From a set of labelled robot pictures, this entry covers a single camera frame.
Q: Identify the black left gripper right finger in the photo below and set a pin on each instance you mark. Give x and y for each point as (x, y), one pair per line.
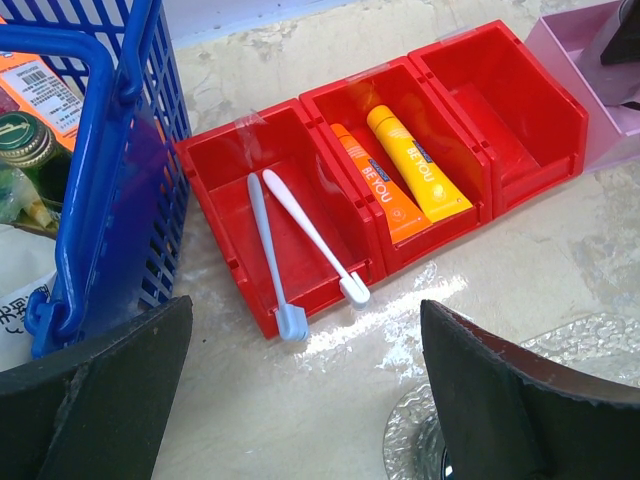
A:
(508, 413)

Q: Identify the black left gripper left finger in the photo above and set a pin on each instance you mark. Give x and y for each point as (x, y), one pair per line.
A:
(97, 409)

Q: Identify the dark green mug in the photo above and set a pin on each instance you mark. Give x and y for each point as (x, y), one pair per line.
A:
(446, 469)

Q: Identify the clear textured oval tray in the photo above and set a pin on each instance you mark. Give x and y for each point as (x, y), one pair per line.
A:
(604, 345)

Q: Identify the white toothbrush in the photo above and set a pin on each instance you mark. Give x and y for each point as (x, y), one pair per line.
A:
(351, 285)

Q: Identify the orange toothpaste tube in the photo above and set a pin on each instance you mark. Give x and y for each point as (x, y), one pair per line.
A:
(404, 219)

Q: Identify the yellow toothpaste tube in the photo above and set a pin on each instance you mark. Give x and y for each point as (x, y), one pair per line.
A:
(435, 194)

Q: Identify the white crumpled pouch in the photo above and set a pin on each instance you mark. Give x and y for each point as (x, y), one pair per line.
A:
(27, 264)

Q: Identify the blue plastic basket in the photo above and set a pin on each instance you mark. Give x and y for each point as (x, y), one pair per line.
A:
(117, 247)

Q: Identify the red middle bin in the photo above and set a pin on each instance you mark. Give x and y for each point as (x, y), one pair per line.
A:
(399, 85)

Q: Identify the green glass bottle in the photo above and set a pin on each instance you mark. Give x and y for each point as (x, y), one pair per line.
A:
(30, 146)

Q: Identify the red right bin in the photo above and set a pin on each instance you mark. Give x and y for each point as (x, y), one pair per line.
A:
(531, 129)

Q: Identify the grey-purple mug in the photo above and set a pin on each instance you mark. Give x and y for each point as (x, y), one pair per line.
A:
(610, 63)

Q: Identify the pink drawer box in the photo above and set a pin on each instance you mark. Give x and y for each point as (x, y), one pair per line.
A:
(557, 40)

